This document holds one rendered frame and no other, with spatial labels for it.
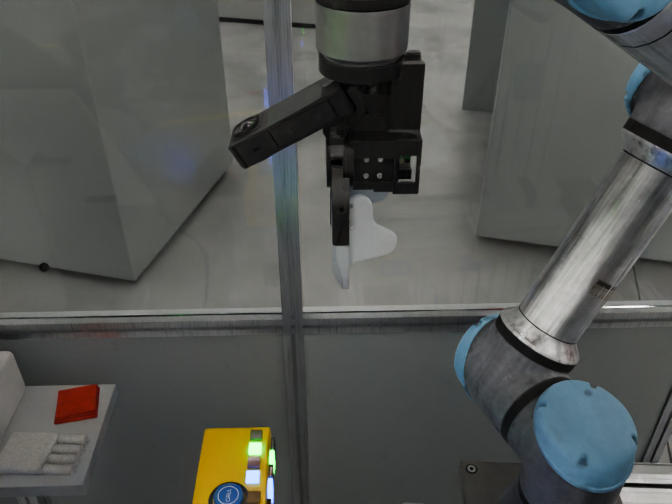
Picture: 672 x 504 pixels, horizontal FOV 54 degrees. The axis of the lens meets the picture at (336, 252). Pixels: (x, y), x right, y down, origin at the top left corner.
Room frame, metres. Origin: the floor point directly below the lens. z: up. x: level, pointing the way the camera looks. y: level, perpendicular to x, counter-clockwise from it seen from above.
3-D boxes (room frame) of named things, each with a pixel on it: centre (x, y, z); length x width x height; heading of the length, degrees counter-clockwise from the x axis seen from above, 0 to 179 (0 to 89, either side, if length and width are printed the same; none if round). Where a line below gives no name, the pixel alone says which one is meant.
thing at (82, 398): (0.88, 0.51, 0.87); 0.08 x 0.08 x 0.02; 13
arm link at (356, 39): (0.54, -0.02, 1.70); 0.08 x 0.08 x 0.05
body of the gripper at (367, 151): (0.53, -0.03, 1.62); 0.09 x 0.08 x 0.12; 92
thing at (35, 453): (0.76, 0.53, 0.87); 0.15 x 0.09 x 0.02; 88
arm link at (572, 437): (0.51, -0.29, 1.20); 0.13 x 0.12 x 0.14; 23
